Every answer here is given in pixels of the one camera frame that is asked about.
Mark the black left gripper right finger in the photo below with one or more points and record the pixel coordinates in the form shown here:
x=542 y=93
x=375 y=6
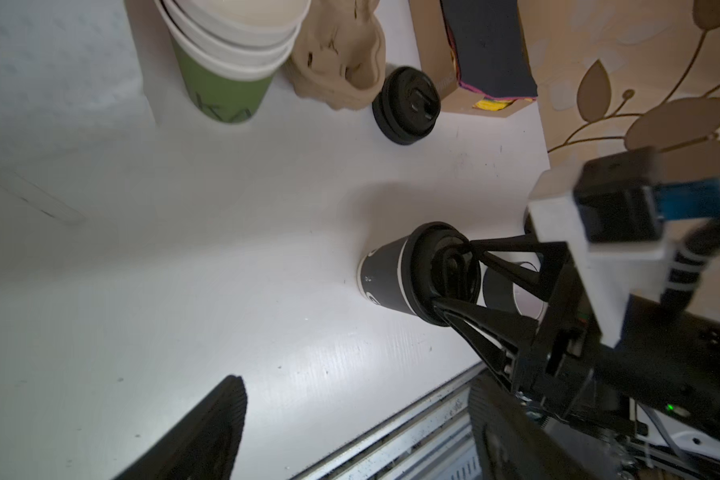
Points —
x=512 y=446

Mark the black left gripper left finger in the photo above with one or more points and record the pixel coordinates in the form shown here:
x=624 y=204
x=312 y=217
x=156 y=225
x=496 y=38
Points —
x=204 y=444

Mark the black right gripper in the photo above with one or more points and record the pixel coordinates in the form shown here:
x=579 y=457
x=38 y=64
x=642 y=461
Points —
x=624 y=366

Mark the black cup lid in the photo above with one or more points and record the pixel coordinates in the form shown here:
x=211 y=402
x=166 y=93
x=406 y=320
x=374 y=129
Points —
x=437 y=261

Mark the black paper coffee cup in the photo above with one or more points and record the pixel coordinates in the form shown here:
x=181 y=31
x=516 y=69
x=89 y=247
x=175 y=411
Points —
x=390 y=276

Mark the white paper gift bag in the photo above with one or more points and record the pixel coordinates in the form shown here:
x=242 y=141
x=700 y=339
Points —
x=70 y=78

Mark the grey tape roll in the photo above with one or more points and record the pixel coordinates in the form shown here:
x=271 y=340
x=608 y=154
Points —
x=499 y=293

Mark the stack of black cup lids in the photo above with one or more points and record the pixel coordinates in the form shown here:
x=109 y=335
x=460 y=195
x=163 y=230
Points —
x=407 y=107

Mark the stack of coloured napkins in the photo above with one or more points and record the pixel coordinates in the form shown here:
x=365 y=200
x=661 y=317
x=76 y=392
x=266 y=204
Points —
x=488 y=40

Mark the cardboard napkin box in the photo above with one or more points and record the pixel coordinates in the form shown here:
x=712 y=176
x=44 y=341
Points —
x=439 y=61

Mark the stack of pulp cup carriers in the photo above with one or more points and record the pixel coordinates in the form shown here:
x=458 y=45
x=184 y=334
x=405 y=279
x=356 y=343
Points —
x=339 y=57

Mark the stack of paper cups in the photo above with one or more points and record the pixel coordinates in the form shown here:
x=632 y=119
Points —
x=229 y=51

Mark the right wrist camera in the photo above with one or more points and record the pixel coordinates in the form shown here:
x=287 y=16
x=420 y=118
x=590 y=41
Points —
x=628 y=231

